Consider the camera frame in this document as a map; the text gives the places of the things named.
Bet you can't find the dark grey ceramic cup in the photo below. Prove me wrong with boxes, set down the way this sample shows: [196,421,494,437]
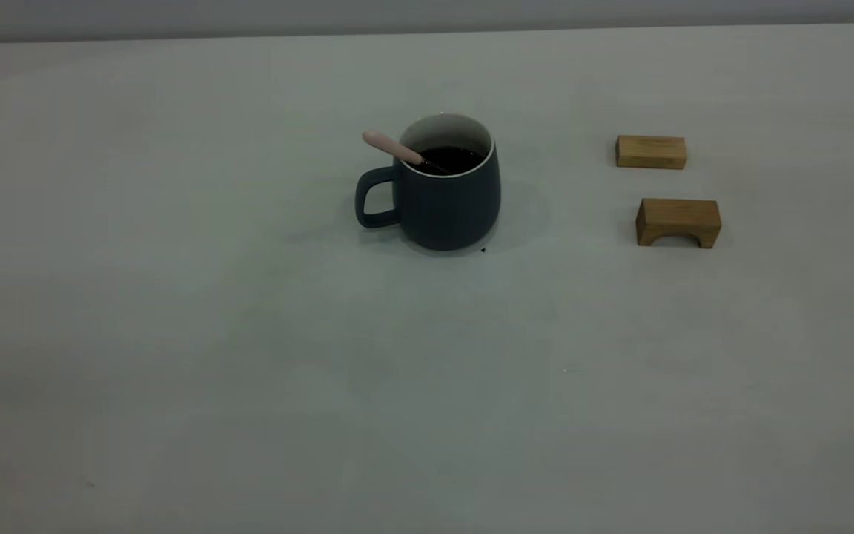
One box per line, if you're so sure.
[355,113,502,251]

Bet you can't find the pink handled metal spoon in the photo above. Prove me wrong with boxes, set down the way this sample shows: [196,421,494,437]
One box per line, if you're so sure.
[362,131,451,176]

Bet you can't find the flat rectangular wooden block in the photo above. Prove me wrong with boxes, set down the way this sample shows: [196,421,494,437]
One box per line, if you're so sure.
[615,135,688,171]

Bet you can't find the arched wooden block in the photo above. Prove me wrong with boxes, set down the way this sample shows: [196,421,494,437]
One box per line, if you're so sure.
[635,198,722,249]

